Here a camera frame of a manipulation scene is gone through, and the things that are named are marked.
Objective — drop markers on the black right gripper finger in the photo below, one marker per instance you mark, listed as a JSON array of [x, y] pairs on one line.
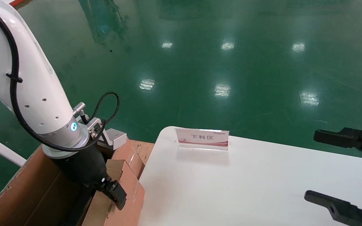
[[344, 212], [331, 137]]

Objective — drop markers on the large cardboard box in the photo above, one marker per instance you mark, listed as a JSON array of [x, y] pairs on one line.
[[27, 194]]

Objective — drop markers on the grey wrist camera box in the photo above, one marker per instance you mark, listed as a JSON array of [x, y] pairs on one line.
[[116, 138]]

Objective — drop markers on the white tube rail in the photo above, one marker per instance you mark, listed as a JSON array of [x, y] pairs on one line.
[[2, 149]]

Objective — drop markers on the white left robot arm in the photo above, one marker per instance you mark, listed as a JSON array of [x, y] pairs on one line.
[[33, 94]]

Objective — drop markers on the clear acrylic sign holder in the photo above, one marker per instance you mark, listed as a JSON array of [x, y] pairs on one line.
[[201, 138]]

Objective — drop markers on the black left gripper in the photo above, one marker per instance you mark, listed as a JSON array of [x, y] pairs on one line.
[[83, 166]]

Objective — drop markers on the silver camera mount bracket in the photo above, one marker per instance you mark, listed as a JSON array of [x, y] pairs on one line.
[[94, 122]]

